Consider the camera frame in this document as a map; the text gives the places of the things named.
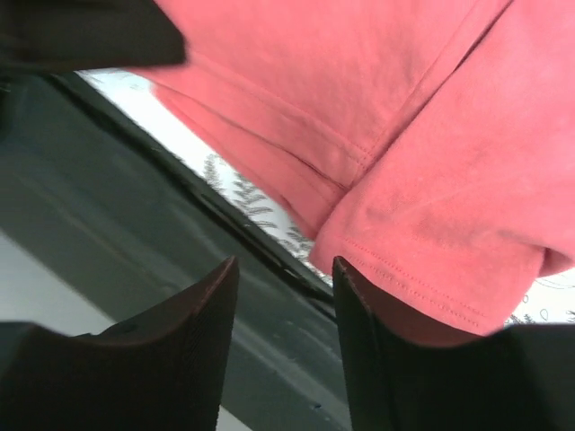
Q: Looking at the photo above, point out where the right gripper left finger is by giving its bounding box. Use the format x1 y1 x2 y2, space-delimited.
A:
1 258 239 430

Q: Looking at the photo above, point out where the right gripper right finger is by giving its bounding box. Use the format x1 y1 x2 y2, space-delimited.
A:
332 257 574 430

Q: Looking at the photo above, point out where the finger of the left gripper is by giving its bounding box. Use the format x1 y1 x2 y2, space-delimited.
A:
1 1 186 75

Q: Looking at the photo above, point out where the dusty pink t shirt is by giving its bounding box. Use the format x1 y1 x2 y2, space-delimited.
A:
148 1 574 335

